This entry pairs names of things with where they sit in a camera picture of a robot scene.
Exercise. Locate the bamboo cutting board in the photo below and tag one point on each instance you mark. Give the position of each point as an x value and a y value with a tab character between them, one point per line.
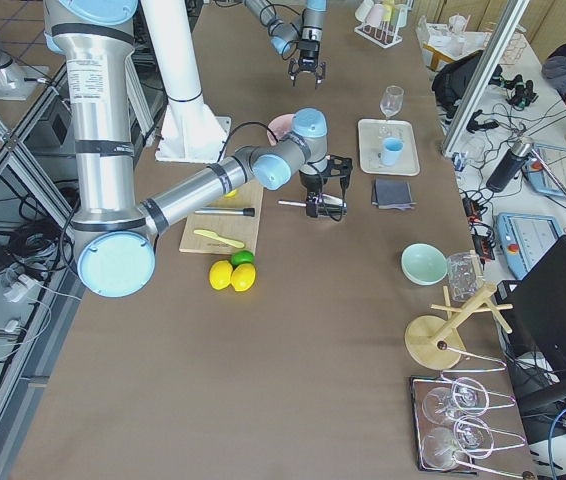
236	227

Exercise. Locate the lower yellow lemon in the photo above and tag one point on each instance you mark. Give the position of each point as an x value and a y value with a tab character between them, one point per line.
243	277

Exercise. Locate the black glass holder tray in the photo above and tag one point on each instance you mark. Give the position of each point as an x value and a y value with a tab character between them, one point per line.
504	441

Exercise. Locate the black water bottle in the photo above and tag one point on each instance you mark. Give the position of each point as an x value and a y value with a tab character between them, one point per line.
511	163

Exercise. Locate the green lime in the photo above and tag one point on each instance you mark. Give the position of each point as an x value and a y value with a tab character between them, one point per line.
242	257

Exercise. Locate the upper yellow lemon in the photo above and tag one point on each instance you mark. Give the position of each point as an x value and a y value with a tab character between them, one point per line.
220	274

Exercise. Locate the teach pendant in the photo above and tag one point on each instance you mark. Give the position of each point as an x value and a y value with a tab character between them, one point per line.
523	239
555	158

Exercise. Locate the light blue plastic cup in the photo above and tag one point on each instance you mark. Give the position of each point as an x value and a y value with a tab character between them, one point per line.
391	150

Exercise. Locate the yellow plastic knife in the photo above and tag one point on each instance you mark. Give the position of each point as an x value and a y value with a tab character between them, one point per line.
209	234

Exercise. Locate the wooden mug tree stand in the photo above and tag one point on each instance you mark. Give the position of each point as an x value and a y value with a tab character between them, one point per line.
435	343

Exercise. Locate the white wire cup rack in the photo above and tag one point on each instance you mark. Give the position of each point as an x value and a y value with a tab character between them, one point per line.
381	21

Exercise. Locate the upside wine glass lower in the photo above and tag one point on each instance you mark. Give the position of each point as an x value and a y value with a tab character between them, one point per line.
448	448

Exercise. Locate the steel muddler black tip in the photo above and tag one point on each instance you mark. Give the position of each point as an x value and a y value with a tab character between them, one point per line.
222	211

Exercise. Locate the stainless steel ice scoop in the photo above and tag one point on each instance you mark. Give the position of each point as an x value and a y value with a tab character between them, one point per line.
318	205

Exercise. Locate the clear wine glass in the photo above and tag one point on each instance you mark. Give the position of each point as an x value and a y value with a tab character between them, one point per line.
390	105

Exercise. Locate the black monitor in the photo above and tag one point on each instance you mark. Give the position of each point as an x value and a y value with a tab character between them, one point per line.
540	304

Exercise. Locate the grey folded cloth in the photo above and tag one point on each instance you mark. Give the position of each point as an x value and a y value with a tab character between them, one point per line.
392	194

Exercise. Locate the black backpack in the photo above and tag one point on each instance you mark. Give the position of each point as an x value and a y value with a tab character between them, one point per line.
451	82

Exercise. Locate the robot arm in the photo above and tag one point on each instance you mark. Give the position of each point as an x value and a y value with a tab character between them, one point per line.
112	229
300	38

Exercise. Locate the pink bowl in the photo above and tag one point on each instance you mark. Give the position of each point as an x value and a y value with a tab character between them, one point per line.
278	127

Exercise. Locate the yellow lemon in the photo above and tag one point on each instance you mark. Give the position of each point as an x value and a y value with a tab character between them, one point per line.
220	274
243	277

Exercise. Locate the near teach pendant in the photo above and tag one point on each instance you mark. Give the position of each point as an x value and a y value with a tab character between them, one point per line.
523	239

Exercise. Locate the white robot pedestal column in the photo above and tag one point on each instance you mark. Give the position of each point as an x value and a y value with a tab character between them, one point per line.
190	131

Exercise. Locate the upside wine glass upper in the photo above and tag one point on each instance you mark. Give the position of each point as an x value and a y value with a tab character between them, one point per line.
443	405

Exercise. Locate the aluminium frame post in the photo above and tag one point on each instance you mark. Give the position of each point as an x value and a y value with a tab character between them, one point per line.
489	59

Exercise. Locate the cream serving tray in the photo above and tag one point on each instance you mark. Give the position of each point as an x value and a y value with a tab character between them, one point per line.
370	147

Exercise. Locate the far teach pendant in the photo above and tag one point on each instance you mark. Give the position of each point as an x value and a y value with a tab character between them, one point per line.
555	158

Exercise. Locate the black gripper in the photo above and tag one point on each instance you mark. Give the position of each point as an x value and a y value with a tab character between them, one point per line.
311	186
307	49

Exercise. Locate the upside wine glass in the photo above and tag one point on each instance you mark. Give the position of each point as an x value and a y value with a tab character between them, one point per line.
448	448
443	405

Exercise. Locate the green ceramic bowl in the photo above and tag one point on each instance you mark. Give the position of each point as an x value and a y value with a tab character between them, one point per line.
423	264

